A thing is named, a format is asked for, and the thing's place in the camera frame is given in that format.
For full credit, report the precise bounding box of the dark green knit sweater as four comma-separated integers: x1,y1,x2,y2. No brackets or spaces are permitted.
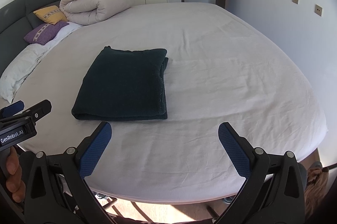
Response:
71,46,169,121

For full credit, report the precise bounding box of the person's left hand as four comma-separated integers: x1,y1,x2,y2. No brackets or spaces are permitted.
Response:
6,147,26,203

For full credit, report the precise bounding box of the white pillow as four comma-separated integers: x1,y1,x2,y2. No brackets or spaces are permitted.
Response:
1,44,49,104

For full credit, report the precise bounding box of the purple patterned pillow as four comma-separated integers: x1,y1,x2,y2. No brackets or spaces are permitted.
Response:
23,21,68,45

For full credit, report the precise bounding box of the white bed sheet mattress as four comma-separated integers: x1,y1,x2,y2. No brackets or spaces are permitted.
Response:
15,3,327,204

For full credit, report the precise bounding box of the yellow patterned pillow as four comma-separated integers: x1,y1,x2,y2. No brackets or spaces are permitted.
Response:
33,5,67,25

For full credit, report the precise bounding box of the folded beige duvet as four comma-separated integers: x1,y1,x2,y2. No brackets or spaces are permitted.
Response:
59,0,135,25

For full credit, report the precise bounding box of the lower beige wall socket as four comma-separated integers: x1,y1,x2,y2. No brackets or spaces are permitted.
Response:
315,5,323,17

